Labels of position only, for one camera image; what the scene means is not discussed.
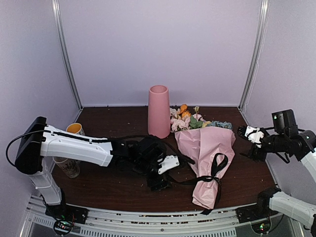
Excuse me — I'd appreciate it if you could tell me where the black ribbon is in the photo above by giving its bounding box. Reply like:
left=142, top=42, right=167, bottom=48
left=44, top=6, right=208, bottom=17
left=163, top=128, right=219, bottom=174
left=167, top=143, right=235, bottom=215

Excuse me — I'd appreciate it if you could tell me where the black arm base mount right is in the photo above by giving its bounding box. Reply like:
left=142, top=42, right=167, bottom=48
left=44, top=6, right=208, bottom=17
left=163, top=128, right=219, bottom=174
left=236, top=204, right=278, bottom=224

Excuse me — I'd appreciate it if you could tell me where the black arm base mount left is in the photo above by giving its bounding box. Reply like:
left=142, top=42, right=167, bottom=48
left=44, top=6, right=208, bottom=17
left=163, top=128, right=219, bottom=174
left=45, top=204, right=88, bottom=224

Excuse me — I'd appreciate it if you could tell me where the clear printed glass cup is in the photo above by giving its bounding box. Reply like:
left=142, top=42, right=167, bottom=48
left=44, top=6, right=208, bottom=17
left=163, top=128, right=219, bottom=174
left=53, top=157, right=80, bottom=178

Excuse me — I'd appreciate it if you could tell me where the aluminium corner post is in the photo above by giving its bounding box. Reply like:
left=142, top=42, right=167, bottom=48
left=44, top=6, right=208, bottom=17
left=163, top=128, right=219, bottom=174
left=238, top=0, right=271, bottom=113
left=51, top=0, right=83, bottom=111

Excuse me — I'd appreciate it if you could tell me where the pink vase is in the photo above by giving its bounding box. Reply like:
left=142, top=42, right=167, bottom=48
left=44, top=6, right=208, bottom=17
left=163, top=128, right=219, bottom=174
left=148, top=85, right=170, bottom=139

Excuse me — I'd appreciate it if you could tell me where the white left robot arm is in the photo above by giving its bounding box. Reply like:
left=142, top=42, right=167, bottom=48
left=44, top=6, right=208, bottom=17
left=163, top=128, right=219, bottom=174
left=14, top=117, right=180, bottom=219

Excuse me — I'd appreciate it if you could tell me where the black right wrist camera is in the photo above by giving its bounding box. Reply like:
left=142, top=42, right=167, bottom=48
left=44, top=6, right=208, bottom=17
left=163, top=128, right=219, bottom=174
left=272, top=109, right=299, bottom=137

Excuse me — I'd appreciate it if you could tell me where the artificial flower bouquet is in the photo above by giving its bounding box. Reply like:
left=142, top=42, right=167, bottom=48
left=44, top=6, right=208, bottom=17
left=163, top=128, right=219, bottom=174
left=169, top=104, right=233, bottom=133

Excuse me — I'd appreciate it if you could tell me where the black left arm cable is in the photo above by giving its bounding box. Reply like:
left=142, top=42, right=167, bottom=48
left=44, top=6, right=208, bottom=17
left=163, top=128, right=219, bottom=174
left=5, top=130, right=45, bottom=166

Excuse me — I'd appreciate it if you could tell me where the aluminium right corner post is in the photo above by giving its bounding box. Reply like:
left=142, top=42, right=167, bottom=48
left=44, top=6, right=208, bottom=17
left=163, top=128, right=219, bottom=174
left=238, top=0, right=271, bottom=113

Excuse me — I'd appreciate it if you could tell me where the pink wrapping paper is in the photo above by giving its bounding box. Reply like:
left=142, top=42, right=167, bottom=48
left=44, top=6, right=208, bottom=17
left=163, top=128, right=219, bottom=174
left=175, top=126, right=236, bottom=210

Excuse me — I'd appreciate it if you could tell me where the aluminium left corner post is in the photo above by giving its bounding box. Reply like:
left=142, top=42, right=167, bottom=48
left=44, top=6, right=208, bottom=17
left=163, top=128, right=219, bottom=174
left=51, top=0, right=83, bottom=111

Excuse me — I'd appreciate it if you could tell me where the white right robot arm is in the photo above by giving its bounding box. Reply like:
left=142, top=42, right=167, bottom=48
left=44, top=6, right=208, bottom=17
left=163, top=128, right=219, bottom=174
left=237, top=125, right=316, bottom=236

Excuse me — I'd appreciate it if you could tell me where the aluminium front rail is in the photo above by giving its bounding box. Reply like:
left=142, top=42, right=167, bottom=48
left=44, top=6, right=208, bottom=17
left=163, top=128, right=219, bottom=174
left=24, top=195, right=297, bottom=237

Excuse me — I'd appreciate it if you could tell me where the yellow-inside paper cup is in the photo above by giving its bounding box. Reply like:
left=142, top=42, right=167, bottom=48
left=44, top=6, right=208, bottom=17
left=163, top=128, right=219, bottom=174
left=66, top=123, right=85, bottom=135

